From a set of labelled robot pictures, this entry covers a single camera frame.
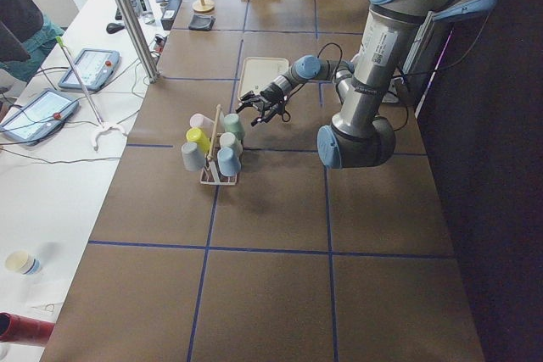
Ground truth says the grey cup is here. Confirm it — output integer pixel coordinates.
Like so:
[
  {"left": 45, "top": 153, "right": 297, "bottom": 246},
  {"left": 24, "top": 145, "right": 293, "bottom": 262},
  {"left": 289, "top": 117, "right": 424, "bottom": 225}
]
[{"left": 181, "top": 142, "right": 205, "bottom": 172}]

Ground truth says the cream rabbit tray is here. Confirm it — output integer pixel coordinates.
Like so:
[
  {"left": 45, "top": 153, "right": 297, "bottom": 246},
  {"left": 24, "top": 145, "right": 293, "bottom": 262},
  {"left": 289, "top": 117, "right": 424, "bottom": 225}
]
[{"left": 238, "top": 57, "right": 289, "bottom": 100}]

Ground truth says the person in dark clothes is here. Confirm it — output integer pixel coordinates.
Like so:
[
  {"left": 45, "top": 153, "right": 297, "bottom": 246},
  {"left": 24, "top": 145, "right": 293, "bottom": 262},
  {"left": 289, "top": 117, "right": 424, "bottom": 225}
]
[{"left": 1, "top": 0, "right": 64, "bottom": 82}]

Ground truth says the grey folded cloth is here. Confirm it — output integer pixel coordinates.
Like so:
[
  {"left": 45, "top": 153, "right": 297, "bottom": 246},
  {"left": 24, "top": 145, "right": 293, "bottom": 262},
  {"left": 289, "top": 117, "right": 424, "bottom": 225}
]
[{"left": 188, "top": 14, "right": 216, "bottom": 31}]

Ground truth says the teach pendant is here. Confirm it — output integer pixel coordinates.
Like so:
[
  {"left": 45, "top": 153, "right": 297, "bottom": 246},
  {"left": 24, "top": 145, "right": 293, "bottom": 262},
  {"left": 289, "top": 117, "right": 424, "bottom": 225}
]
[
  {"left": 75, "top": 48, "right": 120, "bottom": 92},
  {"left": 1, "top": 88, "right": 79, "bottom": 145}
]

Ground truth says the black computer mouse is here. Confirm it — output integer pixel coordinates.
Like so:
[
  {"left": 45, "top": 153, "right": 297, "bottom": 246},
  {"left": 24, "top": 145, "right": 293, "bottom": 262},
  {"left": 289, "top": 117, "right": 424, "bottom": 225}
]
[{"left": 106, "top": 23, "right": 125, "bottom": 34}]

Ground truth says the blue cup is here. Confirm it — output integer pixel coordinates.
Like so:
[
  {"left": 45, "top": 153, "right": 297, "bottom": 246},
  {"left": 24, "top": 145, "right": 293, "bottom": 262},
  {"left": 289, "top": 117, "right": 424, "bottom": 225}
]
[{"left": 217, "top": 148, "right": 241, "bottom": 177}]

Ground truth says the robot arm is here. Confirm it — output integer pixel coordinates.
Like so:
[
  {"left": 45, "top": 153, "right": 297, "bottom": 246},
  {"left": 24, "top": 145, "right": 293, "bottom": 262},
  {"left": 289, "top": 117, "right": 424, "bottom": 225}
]
[{"left": 238, "top": 0, "right": 497, "bottom": 169}]

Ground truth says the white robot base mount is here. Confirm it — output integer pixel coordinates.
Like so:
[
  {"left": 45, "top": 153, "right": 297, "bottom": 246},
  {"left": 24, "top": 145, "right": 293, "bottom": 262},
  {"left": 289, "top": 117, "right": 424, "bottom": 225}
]
[{"left": 382, "top": 78, "right": 403, "bottom": 104}]

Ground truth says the white reacher grabber stick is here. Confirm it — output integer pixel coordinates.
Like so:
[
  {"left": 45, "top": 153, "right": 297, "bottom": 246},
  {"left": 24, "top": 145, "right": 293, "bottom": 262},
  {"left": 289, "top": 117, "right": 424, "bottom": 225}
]
[{"left": 56, "top": 36, "right": 127, "bottom": 151}]

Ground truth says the red cylinder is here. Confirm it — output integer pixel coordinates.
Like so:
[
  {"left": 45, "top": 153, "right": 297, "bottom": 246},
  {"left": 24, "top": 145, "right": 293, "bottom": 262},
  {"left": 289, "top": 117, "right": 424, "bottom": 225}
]
[{"left": 1, "top": 312, "right": 55, "bottom": 346}]

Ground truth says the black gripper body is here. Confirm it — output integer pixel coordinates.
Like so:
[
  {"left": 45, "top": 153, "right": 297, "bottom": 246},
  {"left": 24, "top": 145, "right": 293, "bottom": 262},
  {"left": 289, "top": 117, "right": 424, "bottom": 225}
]
[{"left": 259, "top": 85, "right": 291, "bottom": 119}]

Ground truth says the yellow cup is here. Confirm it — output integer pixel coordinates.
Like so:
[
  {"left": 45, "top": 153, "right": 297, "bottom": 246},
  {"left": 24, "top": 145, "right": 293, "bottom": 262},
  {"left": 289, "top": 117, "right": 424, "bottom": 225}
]
[{"left": 186, "top": 127, "right": 210, "bottom": 153}]

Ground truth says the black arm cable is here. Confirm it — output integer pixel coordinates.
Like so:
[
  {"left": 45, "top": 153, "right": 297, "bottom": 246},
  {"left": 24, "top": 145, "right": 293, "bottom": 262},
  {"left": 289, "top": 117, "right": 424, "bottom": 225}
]
[{"left": 316, "top": 42, "right": 419, "bottom": 134}]

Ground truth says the pink cup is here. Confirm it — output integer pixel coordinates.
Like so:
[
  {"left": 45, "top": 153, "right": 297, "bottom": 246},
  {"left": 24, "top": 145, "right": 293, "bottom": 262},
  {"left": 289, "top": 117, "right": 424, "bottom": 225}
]
[{"left": 189, "top": 113, "right": 215, "bottom": 129}]

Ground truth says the aluminium frame post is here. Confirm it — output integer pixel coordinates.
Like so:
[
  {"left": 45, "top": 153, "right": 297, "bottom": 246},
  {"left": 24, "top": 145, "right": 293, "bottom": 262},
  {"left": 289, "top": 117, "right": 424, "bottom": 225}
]
[{"left": 115, "top": 0, "right": 160, "bottom": 83}]

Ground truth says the paper cup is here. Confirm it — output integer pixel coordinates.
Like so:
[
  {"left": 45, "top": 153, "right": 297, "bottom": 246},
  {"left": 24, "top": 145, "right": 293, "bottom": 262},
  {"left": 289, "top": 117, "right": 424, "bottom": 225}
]
[{"left": 4, "top": 250, "right": 41, "bottom": 276}]

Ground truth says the teach pendant near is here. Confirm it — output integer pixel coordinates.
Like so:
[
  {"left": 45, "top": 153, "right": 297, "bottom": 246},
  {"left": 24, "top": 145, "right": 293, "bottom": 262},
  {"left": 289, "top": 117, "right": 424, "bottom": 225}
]
[{"left": 1, "top": 88, "right": 79, "bottom": 145}]

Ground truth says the teach pendant far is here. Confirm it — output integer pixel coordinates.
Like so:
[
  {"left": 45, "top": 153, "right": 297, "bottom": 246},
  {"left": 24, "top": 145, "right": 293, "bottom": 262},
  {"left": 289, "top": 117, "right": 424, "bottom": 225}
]
[{"left": 75, "top": 48, "right": 120, "bottom": 92}]

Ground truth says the white wire cup rack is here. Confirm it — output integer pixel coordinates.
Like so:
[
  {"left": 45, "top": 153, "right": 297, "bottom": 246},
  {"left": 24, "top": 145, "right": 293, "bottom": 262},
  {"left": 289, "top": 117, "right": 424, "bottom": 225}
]
[{"left": 199, "top": 104, "right": 238, "bottom": 187}]

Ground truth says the cream cup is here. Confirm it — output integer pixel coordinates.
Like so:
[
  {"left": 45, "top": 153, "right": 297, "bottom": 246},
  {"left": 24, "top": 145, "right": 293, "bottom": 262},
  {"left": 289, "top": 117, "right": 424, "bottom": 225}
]
[{"left": 219, "top": 131, "right": 243, "bottom": 157}]

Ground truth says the black box on desk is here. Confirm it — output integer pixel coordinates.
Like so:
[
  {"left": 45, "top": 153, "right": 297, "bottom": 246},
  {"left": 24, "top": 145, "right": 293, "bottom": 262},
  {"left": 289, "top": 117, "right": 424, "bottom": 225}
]
[{"left": 160, "top": 0, "right": 182, "bottom": 31}]

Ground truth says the green cup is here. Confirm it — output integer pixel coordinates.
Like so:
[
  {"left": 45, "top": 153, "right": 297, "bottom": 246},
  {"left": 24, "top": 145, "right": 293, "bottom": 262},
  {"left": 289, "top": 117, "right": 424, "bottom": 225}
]
[{"left": 223, "top": 113, "right": 245, "bottom": 142}]

